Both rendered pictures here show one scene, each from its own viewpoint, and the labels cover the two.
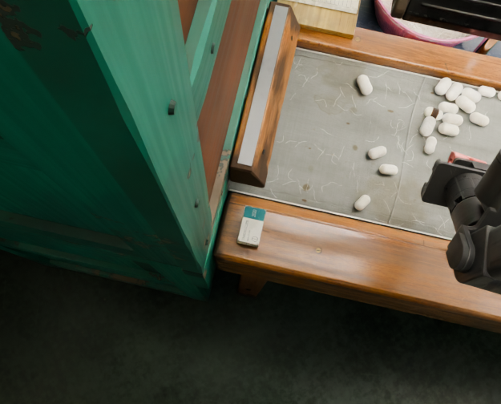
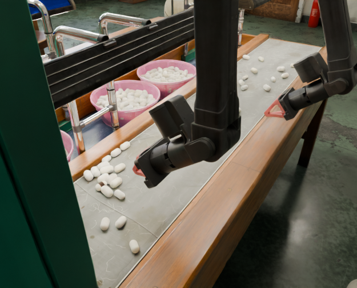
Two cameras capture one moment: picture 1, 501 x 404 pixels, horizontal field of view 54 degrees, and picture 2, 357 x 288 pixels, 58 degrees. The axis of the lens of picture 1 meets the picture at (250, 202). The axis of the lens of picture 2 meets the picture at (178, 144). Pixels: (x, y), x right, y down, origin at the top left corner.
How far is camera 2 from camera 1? 0.28 m
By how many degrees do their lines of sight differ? 49
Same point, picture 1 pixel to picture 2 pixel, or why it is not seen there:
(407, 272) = (196, 235)
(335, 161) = (93, 254)
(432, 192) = (153, 177)
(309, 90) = not seen: hidden behind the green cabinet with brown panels
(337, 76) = not seen: hidden behind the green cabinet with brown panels
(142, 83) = not seen: outside the picture
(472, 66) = (87, 158)
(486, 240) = (200, 125)
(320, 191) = (109, 274)
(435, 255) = (192, 215)
